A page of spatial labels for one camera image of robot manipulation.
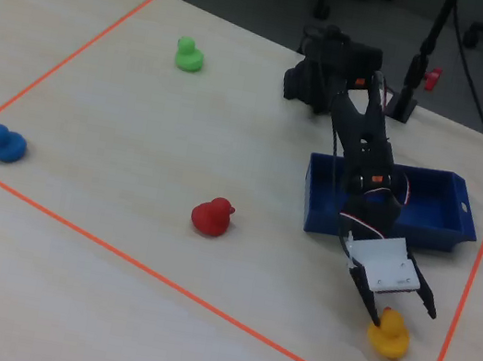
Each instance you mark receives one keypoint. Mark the red clamp knob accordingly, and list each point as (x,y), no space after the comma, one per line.
(433,79)

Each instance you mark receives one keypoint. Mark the yellow rubber duck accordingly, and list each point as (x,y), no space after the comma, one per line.
(389,339)

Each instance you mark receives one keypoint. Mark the black camera stand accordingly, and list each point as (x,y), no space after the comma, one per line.
(411,79)

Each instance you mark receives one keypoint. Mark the blue plastic box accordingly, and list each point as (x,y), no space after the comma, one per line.
(433,209)

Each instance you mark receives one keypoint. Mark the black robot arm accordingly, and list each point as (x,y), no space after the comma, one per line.
(362,131)

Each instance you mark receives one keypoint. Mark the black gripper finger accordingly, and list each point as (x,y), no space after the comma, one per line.
(426,297)
(365,296)

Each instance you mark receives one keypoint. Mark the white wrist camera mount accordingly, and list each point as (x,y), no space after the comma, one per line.
(386,262)

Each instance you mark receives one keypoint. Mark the green rubber duck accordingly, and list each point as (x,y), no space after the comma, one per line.
(189,58)

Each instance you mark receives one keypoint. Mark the blue rubber duck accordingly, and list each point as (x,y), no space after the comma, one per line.
(6,146)

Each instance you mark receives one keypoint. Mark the red rubber duck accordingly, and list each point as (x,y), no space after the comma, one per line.
(210,219)

